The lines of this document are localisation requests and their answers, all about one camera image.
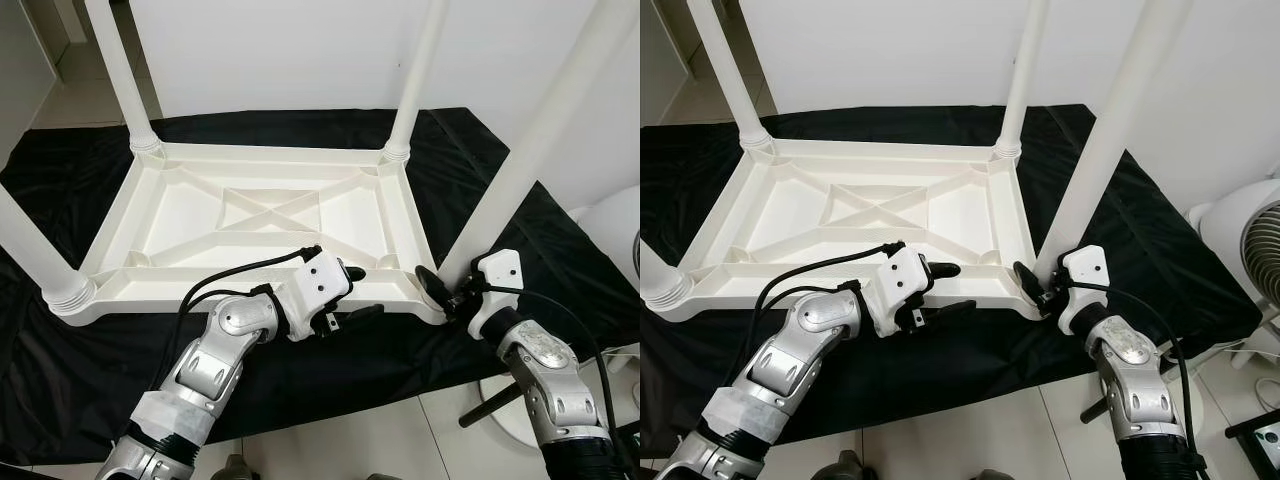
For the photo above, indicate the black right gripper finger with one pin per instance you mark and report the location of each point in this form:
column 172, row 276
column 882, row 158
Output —
column 1028, row 282
column 432, row 285

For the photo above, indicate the white plastic children table top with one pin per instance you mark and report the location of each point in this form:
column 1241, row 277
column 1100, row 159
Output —
column 780, row 215
column 180, row 215

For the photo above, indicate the white plastic table leg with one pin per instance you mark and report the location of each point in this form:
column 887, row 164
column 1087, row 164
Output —
column 660, row 280
column 35, row 255
column 1020, row 70
column 415, row 70
column 730, row 70
column 1110, row 130
column 540, row 140
column 120, row 70

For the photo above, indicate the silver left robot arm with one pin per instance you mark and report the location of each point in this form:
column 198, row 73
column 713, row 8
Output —
column 215, row 350
column 800, row 345

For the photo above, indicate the black tablecloth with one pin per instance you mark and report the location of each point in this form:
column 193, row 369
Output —
column 560, row 260
column 1160, row 250

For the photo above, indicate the black metal worktable leg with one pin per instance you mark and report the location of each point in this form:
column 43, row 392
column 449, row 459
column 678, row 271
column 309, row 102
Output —
column 490, row 405
column 1095, row 410

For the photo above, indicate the white fan head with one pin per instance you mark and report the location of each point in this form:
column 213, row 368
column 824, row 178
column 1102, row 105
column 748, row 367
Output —
column 610, row 230
column 1235, row 235

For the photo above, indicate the grey right robot foot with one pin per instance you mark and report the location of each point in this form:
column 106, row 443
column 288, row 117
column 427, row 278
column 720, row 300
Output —
column 992, row 474
column 385, row 476

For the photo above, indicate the grey robot foot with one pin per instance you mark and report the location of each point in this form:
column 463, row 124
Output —
column 992, row 474
column 235, row 470
column 385, row 476
column 845, row 467

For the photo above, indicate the grey left robot foot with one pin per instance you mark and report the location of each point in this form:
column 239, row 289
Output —
column 845, row 467
column 235, row 470

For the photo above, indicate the black floor object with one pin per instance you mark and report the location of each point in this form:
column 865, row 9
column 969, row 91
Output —
column 1255, row 440

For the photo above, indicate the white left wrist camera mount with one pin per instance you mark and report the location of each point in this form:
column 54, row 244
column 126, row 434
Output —
column 320, row 285
column 900, row 280

